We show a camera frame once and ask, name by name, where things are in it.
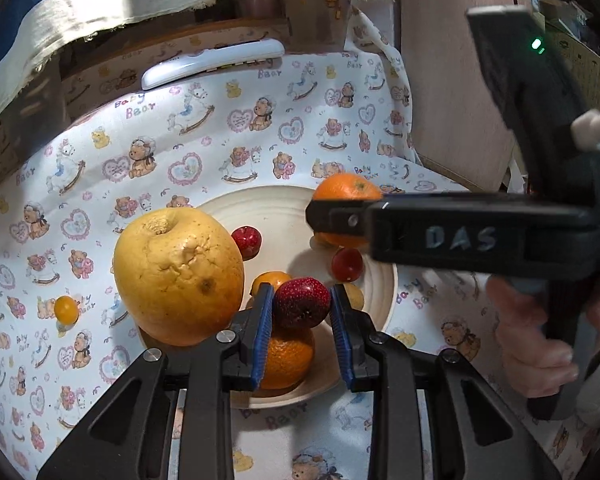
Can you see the small tan longan fruit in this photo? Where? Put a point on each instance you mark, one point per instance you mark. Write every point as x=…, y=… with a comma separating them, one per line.
x=355, y=296

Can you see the orange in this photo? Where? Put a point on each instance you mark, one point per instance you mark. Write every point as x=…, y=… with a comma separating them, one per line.
x=290, y=357
x=345, y=187

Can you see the person's right hand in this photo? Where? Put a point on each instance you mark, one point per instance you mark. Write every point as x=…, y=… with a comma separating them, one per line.
x=535, y=366

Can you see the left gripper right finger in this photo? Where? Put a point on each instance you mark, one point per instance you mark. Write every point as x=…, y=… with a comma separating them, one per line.
x=430, y=411

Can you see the dark red strawberry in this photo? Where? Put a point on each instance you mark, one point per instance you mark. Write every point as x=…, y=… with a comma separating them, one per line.
x=301, y=303

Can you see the red cherry tomato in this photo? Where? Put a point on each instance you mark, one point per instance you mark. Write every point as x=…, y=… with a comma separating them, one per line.
x=347, y=265
x=248, y=240

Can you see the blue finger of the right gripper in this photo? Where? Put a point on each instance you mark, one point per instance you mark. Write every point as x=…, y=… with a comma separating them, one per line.
x=344, y=223

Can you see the large yellow pomelo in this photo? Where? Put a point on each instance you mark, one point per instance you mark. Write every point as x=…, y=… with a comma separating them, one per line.
x=179, y=274

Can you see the baby bear patterned tablecloth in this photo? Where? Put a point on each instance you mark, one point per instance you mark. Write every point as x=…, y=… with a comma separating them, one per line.
x=247, y=145

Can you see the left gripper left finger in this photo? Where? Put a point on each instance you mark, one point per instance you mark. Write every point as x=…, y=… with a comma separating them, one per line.
x=127, y=433

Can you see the small yellow tomato back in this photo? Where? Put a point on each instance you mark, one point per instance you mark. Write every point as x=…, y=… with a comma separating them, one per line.
x=273, y=278

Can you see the small yellow fruit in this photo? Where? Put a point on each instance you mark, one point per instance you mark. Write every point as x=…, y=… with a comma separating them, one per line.
x=66, y=310

